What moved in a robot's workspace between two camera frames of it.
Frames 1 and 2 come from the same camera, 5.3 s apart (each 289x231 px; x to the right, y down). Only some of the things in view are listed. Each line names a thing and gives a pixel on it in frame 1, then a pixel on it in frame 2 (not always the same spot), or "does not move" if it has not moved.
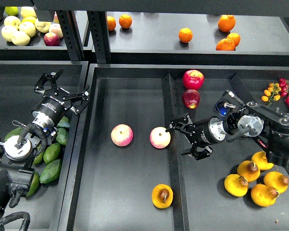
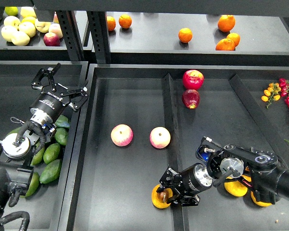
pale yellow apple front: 20,38 does not move
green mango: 51,172 does not move
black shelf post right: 99,28 does not move
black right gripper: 199,135 -> 190,182
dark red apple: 191,98 does not move
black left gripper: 52,103 -> 46,108
